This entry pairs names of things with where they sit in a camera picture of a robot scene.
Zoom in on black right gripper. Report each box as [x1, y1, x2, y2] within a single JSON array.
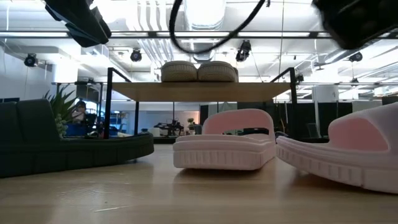
[[312, 0, 398, 50]]

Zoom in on black slide sandal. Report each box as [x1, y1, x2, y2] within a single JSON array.
[[0, 98, 155, 179]]

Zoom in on pink slide sandal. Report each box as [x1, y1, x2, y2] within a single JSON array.
[[275, 101, 398, 195], [172, 108, 277, 171]]

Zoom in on wooden shelf with black legs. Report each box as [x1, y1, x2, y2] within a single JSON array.
[[104, 67, 298, 140]]

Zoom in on black ceiling spotlight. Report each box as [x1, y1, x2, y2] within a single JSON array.
[[24, 52, 40, 68], [129, 49, 143, 62], [348, 51, 364, 63], [235, 39, 252, 62]]

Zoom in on green potted succulent plant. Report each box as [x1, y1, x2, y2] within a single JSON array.
[[42, 85, 78, 139]]

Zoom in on person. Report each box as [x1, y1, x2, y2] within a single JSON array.
[[70, 100, 88, 124]]

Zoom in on black background robot station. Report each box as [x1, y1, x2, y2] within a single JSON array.
[[154, 119, 185, 138]]

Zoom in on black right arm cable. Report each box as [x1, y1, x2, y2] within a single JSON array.
[[169, 0, 269, 55]]

